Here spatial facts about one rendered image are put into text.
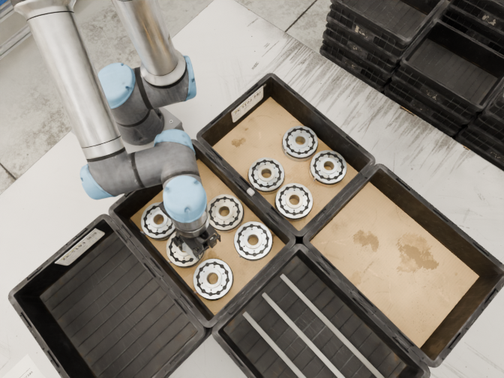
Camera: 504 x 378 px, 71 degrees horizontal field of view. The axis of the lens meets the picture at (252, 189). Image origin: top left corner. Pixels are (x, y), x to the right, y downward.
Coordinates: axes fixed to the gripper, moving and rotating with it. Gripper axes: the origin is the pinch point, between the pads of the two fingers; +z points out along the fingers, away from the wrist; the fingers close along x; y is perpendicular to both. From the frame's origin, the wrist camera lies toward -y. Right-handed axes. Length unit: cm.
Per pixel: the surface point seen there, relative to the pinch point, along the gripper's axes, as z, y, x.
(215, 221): -2.0, 0.6, 7.2
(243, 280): 1.8, 16.8, 2.4
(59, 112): 85, -137, 1
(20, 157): 90, -129, -31
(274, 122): -3.4, -10.9, 41.1
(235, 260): 1.5, 11.4, 4.5
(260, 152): -2.1, -6.6, 31.3
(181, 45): 9, -64, 47
